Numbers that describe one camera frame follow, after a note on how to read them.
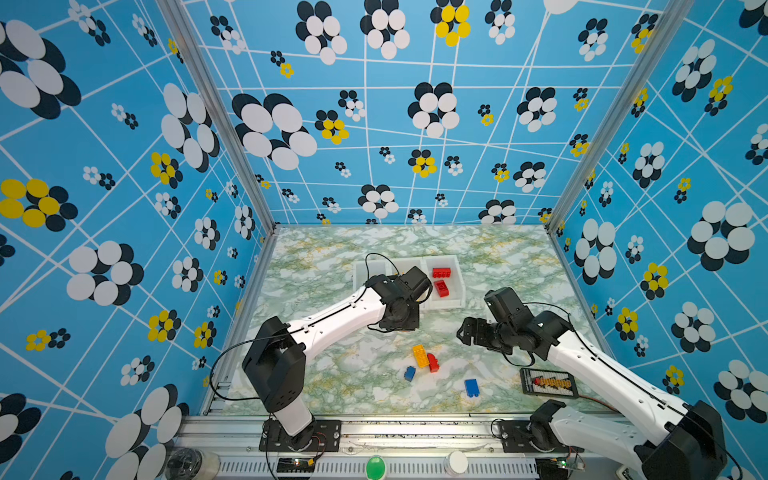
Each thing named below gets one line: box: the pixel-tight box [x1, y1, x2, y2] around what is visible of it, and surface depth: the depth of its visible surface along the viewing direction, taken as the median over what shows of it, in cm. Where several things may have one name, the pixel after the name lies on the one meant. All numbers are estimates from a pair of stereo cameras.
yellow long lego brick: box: [412, 344, 430, 368], surface depth 88 cm
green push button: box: [365, 455, 387, 480], surface depth 64 cm
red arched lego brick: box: [434, 279, 450, 298], surface depth 101 cm
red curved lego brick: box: [427, 353, 440, 373], surface depth 86 cm
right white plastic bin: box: [420, 255, 466, 309], surface depth 101 cm
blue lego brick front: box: [464, 379, 480, 398], surface depth 82 cm
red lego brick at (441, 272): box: [432, 268, 451, 278], surface depth 104 cm
